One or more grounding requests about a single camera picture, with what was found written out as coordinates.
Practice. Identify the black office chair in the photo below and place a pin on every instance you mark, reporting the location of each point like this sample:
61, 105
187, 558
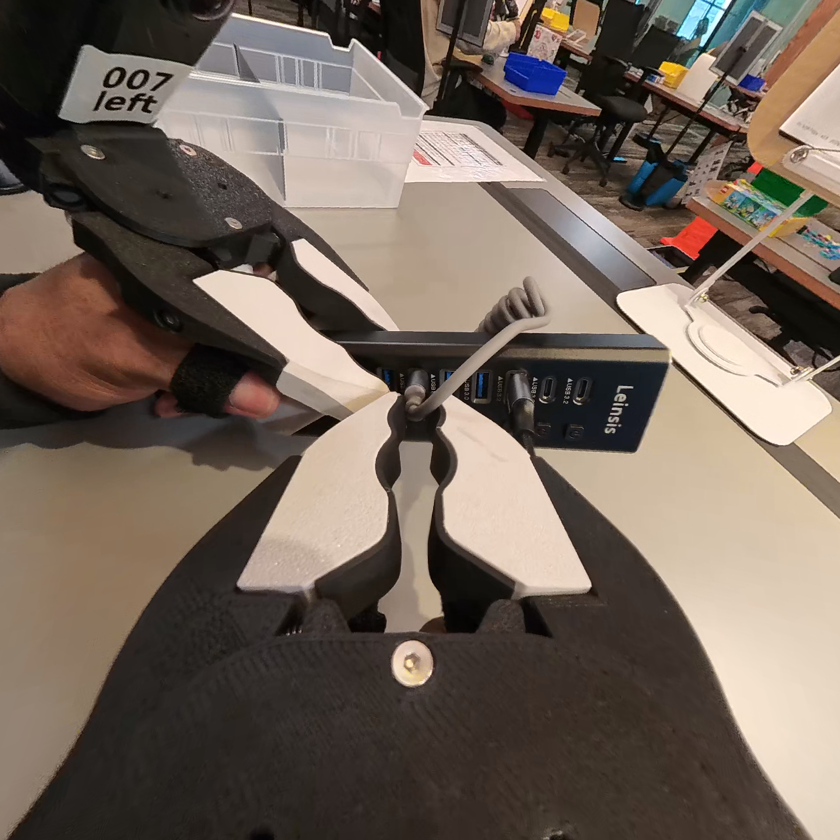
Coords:
617, 108

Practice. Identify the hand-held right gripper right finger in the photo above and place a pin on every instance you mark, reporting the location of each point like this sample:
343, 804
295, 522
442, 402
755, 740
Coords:
505, 518

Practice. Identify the person's left hand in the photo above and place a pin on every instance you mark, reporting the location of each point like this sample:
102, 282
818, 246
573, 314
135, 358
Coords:
65, 328

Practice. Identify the blue black object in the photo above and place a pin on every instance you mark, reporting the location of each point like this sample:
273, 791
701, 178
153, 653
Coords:
656, 177

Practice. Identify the black USB hub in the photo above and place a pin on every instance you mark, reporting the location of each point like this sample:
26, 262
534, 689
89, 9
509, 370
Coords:
590, 354

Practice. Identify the small yellow bin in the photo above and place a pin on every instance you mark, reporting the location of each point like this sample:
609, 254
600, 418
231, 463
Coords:
673, 73

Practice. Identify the computer monitor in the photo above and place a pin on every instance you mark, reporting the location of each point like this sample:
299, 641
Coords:
463, 19

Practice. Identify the clear plastic bin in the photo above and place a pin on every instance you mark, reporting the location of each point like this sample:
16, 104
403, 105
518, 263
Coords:
341, 157

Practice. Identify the white sheet with red label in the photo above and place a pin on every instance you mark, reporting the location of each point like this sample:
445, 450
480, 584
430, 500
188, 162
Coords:
472, 154

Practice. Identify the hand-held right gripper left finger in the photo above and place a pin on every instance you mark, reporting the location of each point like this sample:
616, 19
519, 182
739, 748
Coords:
328, 512

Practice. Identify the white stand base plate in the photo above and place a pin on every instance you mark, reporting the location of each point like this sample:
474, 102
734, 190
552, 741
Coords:
663, 315

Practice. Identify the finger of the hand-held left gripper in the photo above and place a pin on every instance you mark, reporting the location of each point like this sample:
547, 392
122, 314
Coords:
328, 275
282, 328

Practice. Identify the grey desk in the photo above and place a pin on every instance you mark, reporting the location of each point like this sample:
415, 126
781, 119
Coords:
689, 558

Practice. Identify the colourful toy box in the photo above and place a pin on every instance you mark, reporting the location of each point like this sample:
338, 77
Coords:
754, 207

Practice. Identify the white instruction sheet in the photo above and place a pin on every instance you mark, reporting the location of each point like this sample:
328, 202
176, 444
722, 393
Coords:
817, 118

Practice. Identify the small blue bin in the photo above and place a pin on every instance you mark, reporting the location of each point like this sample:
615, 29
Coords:
535, 75

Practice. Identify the wooden table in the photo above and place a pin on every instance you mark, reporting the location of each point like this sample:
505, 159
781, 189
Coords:
558, 102

